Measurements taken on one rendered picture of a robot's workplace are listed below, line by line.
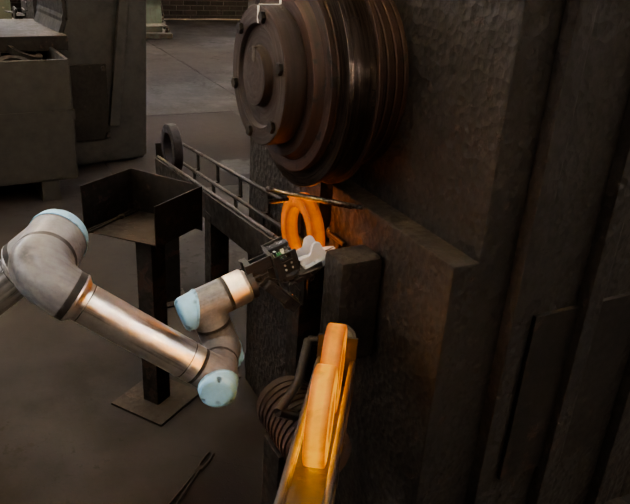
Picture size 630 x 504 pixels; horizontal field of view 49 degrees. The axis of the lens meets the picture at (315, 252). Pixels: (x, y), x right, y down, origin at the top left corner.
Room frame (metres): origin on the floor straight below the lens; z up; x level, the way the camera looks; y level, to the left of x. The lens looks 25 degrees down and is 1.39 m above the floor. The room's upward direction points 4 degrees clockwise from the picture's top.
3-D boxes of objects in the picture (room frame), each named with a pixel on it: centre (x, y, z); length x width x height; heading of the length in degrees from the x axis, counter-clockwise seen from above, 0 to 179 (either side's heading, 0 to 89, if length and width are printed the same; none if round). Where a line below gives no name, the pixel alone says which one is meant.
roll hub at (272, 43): (1.43, 0.13, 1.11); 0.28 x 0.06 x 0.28; 28
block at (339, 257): (1.28, -0.08, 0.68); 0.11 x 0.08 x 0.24; 118
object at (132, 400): (1.80, 0.49, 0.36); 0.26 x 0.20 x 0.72; 63
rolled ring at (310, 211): (1.48, 0.03, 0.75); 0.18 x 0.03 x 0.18; 27
